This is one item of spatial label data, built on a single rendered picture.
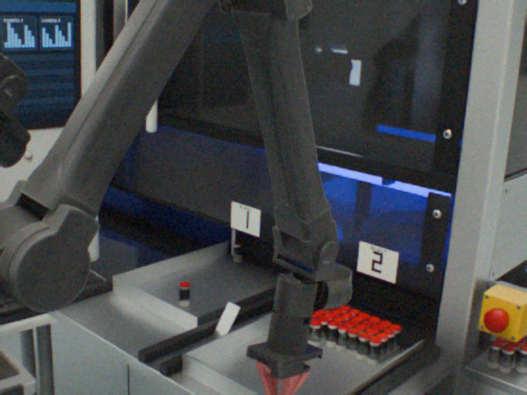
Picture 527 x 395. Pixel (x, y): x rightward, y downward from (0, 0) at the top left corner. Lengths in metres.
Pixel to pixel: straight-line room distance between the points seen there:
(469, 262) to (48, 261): 0.77
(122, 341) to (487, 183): 0.69
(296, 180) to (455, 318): 0.50
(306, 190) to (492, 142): 0.39
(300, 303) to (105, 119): 0.42
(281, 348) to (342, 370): 0.25
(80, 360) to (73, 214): 1.62
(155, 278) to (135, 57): 0.92
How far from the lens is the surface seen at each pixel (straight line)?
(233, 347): 1.22
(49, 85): 1.65
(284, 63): 0.78
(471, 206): 1.16
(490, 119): 1.13
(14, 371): 0.87
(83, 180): 0.64
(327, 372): 1.17
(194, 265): 1.58
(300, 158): 0.83
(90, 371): 2.18
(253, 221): 1.46
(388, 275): 1.27
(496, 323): 1.16
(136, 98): 0.65
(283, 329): 0.94
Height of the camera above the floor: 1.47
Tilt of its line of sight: 16 degrees down
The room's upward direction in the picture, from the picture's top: 3 degrees clockwise
